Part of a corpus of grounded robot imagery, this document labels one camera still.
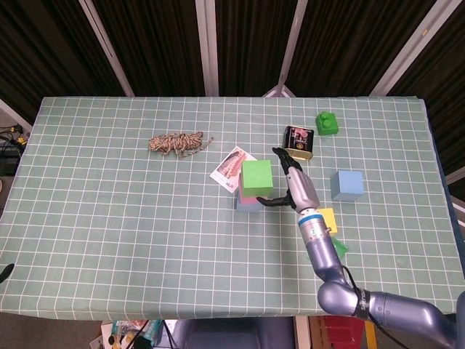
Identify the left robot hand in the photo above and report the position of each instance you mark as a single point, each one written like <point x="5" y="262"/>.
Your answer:
<point x="5" y="272"/>

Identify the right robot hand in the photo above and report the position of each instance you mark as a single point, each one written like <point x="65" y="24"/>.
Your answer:
<point x="301" y="189"/>

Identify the yellow foam cube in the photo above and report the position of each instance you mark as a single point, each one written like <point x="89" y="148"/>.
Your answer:
<point x="328" y="220"/>

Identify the green foam cube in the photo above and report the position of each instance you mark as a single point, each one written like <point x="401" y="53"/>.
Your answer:
<point x="257" y="178"/>

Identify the light blue foam cube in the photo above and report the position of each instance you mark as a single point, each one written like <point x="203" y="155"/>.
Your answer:
<point x="247" y="208"/>
<point x="348" y="183"/>

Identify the pink foam cube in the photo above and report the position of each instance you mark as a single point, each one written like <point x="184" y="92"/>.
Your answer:
<point x="248" y="200"/>

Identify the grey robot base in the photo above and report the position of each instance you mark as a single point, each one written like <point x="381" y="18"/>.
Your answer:
<point x="232" y="334"/>

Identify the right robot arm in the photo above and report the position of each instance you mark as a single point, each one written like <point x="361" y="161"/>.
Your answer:
<point x="327" y="261"/>

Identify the black tin can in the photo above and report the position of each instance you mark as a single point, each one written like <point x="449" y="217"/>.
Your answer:
<point x="299" y="140"/>

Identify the green toy brick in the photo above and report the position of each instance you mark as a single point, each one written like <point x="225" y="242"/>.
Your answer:
<point x="327" y="124"/>

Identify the green sachet packet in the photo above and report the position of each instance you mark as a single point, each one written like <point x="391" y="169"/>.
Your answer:
<point x="341" y="249"/>

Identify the picture postcard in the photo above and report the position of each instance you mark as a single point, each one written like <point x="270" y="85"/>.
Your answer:
<point x="229" y="167"/>

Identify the green checked tablecloth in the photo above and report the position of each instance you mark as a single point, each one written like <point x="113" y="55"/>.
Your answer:
<point x="109" y="218"/>

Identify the teal printed package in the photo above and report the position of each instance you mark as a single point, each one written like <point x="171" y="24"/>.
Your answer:
<point x="123" y="329"/>

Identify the red box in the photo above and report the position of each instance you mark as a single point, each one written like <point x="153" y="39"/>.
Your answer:
<point x="338" y="331"/>

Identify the black curtain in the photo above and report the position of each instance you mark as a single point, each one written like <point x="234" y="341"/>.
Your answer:
<point x="160" y="43"/>

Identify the white frame post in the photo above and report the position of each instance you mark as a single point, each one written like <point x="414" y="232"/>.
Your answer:
<point x="207" y="47"/>
<point x="107" y="47"/>
<point x="290" y="47"/>
<point x="410" y="47"/>

